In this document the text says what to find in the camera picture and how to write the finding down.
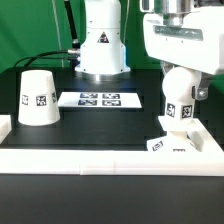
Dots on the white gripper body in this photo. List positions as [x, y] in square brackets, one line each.
[185, 33]

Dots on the white marker plate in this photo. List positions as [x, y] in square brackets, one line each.
[99, 100]

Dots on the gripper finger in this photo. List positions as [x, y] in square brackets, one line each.
[201, 88]
[166, 67]

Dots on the white lamp bulb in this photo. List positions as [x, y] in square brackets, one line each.
[177, 87]

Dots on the white lamp base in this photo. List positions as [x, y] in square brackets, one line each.
[177, 136]

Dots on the white lamp shade cone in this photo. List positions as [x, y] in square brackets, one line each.
[38, 99]

